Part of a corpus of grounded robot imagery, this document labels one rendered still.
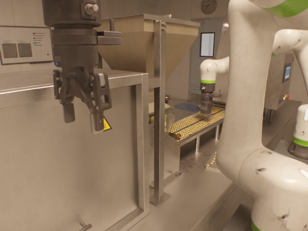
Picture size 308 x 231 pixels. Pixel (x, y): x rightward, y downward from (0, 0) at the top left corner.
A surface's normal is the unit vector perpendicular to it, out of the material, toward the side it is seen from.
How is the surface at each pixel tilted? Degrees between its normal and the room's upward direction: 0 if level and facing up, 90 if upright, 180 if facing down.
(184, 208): 0
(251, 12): 107
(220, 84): 90
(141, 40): 118
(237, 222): 0
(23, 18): 90
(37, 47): 90
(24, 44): 90
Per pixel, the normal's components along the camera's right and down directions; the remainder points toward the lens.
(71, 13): 0.29, 0.28
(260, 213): -0.96, 0.07
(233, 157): -0.79, -0.42
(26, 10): 0.75, 0.19
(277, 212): -0.68, 0.22
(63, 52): -0.21, 0.29
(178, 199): 0.00, -0.96
